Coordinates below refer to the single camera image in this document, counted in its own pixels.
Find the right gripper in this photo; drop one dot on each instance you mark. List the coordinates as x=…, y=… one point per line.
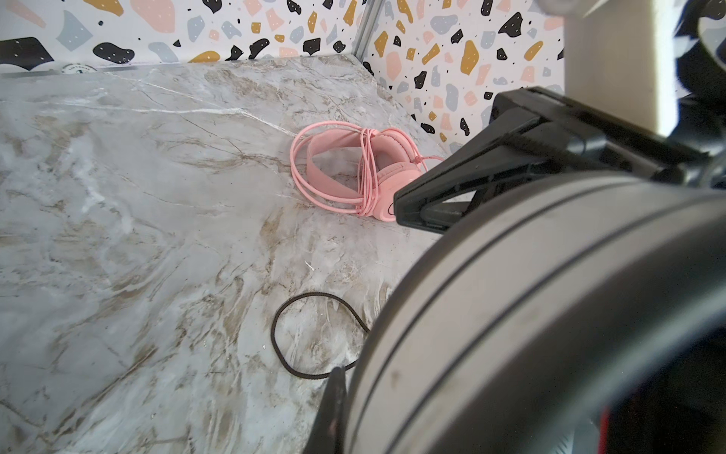
x=534, y=133

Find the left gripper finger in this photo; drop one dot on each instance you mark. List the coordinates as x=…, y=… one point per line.
x=326, y=436

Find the white black headphones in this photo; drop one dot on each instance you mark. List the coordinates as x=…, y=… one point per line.
x=539, y=308

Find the pink headphones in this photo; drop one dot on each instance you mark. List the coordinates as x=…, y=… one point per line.
x=389, y=160

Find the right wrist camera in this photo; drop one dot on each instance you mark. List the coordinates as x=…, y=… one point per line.
x=620, y=58

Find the right aluminium corner post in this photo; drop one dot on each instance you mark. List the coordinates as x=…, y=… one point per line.
x=370, y=15

